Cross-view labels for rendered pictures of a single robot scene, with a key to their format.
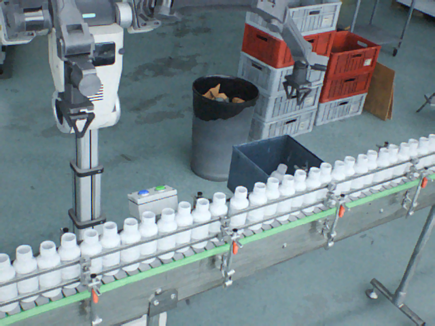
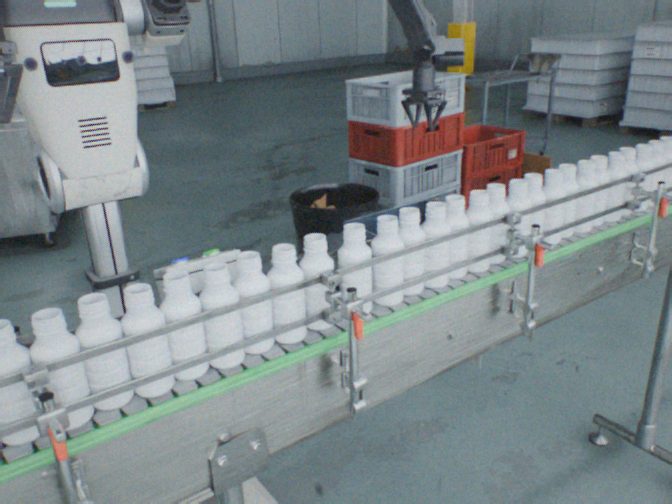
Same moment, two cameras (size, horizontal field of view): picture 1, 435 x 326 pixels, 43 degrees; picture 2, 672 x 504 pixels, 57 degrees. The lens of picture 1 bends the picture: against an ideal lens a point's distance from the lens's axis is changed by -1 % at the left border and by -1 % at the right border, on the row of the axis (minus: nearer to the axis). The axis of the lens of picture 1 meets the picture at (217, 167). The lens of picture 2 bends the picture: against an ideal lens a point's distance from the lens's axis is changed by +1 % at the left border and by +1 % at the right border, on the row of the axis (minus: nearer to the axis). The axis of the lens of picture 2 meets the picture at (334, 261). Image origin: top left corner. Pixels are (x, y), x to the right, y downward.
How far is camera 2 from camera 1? 0.76 m
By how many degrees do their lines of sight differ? 10
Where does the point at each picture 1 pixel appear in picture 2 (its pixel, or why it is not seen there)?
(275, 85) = (399, 190)
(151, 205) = (196, 279)
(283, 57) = (403, 151)
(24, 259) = not seen: outside the picture
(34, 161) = not seen: hidden behind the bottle
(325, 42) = (454, 129)
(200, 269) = (301, 384)
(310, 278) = (500, 430)
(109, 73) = (113, 97)
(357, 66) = (500, 160)
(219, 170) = not seen: hidden behind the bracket
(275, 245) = (435, 333)
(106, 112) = (121, 167)
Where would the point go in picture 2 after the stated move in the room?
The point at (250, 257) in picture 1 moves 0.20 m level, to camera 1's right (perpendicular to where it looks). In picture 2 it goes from (393, 358) to (502, 357)
